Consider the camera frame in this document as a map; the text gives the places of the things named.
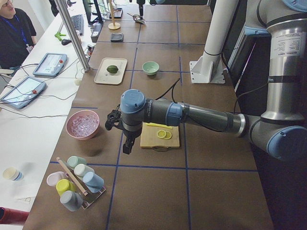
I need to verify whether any pink bowl with ice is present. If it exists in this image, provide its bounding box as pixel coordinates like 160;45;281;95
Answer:
66;110;100;140

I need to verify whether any pink cup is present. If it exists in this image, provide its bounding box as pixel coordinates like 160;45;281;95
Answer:
46;171;67;187

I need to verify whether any red object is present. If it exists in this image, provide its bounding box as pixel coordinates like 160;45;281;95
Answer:
0;207;29;226

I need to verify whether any aluminium frame post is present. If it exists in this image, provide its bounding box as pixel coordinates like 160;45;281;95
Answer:
55;0;90;72

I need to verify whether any wooden mug stand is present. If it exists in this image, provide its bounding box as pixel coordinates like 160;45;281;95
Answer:
108;0;121;31

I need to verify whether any teach pendant near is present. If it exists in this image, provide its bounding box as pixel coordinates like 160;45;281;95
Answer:
0;77;47;109

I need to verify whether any wooden cutting board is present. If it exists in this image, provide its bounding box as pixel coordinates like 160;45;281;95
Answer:
140;122;180;151

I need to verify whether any teach pendant far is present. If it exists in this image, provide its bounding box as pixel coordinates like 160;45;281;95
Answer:
33;53;68;78

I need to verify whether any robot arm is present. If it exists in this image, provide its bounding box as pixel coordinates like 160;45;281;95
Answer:
136;0;165;19
105;0;307;161

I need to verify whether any white pillar mount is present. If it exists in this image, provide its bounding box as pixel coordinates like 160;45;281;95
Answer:
189;0;239;84

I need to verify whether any yellow cup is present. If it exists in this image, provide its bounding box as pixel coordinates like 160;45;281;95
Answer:
56;179;76;196

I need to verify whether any teach pendant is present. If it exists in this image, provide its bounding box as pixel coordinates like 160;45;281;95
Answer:
0;77;47;109
33;53;68;78

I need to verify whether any white cup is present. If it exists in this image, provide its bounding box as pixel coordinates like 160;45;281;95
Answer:
74;164;94;178

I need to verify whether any blue cup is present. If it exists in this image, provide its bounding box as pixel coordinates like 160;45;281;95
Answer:
83;172;105;193

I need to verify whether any mint green bowl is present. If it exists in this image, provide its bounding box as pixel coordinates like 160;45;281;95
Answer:
142;61;160;76

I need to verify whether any white tray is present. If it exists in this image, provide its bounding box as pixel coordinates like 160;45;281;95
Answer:
94;57;128;85

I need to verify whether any grey folded cloth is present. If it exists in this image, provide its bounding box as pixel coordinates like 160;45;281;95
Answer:
110;33;124;42

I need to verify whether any yellow plastic knife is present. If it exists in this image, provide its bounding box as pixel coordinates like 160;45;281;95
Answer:
146;123;173;129

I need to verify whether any green avocado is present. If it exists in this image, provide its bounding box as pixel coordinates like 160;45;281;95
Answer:
106;65;119;74

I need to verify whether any person in black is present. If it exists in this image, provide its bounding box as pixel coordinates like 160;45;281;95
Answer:
0;0;36;69

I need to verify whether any black keyboard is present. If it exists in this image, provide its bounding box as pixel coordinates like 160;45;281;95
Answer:
71;14;84;36

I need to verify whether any grey cup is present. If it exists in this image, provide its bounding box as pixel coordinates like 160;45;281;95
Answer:
60;190;83;212

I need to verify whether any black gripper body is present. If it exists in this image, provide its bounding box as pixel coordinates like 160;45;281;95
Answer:
136;0;145;6
105;104;142;140

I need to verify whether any cup rack with wooden handle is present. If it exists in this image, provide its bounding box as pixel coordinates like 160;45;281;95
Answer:
57;157;106;209

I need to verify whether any lemon slice lower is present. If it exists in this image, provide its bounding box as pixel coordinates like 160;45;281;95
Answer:
164;131;172;139

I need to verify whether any steel scoop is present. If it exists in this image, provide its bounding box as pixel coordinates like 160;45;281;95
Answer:
127;13;145;24

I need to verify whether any paper cup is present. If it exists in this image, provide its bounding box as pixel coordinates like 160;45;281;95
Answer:
2;167;23;181

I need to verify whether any green cup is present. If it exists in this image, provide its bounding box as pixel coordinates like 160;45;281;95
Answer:
67;156;87;170

